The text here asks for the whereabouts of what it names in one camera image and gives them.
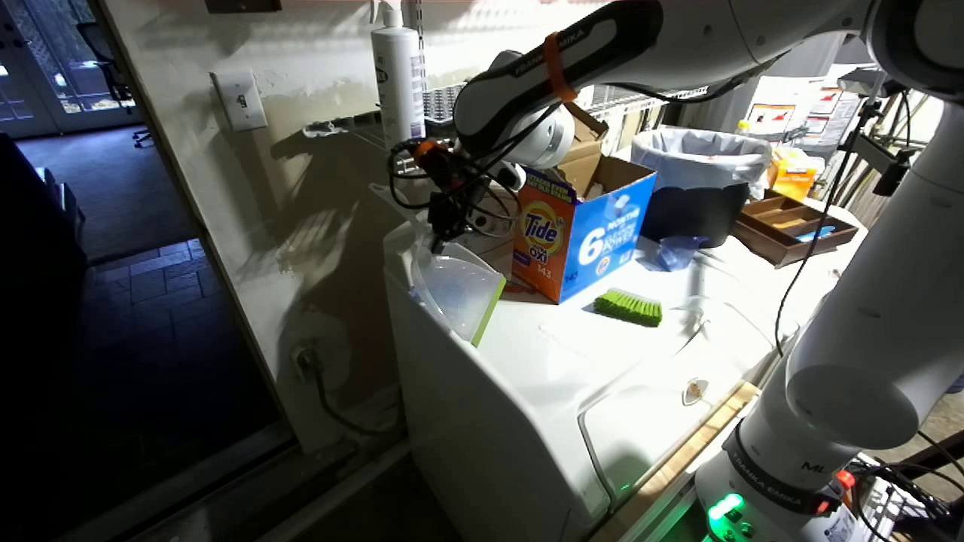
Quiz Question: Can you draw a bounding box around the white wall outlet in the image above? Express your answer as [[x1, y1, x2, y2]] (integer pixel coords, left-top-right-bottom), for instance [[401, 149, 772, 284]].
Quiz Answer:
[[209, 69, 271, 132]]

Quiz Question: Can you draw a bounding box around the black bin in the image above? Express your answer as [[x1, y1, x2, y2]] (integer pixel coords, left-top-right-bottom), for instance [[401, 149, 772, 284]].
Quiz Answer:
[[640, 179, 753, 250]]

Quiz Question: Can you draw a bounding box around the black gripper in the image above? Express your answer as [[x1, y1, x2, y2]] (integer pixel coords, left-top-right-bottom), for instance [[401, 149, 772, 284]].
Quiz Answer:
[[426, 147, 506, 257]]

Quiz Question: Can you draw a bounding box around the white printed cardboard box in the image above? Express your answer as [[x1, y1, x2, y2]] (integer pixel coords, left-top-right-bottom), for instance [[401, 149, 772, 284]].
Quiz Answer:
[[743, 82, 860, 144]]

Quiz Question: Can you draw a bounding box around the yellow package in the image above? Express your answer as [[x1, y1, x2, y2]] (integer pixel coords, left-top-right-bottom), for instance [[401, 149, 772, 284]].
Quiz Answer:
[[766, 142, 829, 204]]

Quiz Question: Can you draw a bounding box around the dark power cord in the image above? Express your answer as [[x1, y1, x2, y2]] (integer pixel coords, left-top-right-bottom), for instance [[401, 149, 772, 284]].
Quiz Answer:
[[291, 344, 407, 440]]

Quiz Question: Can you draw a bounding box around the green bristle clear-handled brush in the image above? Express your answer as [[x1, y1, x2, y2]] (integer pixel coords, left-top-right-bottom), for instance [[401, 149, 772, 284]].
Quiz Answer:
[[587, 250, 718, 344]]

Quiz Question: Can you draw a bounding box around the brown wooden tray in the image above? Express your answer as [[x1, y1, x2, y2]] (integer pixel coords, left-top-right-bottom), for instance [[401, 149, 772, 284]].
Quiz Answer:
[[728, 192, 861, 271]]

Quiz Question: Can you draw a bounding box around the wooden board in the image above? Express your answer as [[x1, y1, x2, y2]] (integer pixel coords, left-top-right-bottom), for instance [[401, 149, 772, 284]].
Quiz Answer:
[[591, 379, 762, 542]]

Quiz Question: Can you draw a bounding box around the grey ridged tray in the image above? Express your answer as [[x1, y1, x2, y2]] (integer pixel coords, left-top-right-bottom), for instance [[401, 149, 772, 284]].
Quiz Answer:
[[423, 82, 477, 125]]

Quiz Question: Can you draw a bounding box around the white washing machine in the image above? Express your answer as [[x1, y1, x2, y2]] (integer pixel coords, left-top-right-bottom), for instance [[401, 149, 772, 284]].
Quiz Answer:
[[381, 182, 898, 542]]

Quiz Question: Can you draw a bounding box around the wired electronics box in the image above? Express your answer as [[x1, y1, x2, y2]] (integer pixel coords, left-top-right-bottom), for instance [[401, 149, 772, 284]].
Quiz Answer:
[[800, 448, 964, 542]]

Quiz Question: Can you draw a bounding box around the dark plastic bin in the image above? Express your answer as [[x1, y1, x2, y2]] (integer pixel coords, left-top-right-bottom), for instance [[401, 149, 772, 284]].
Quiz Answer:
[[631, 122, 775, 196]]

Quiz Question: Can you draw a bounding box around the Tide detergent cardboard box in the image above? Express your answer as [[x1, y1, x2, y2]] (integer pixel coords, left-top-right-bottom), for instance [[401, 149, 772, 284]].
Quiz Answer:
[[506, 130, 662, 306]]

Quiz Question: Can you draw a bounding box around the black camera stand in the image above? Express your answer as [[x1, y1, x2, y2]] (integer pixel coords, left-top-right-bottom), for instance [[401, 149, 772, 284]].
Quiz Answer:
[[835, 59, 928, 200]]

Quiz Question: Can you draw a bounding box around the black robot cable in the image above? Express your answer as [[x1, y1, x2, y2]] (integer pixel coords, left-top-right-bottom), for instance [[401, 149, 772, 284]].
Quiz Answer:
[[768, 86, 891, 356]]

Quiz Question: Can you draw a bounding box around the green lit device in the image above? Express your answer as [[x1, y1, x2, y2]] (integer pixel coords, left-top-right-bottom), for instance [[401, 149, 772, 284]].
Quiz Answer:
[[702, 490, 758, 542]]

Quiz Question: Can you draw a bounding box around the tall white bottle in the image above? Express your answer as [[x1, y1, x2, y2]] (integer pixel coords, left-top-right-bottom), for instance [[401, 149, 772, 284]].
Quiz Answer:
[[367, 0, 430, 154]]

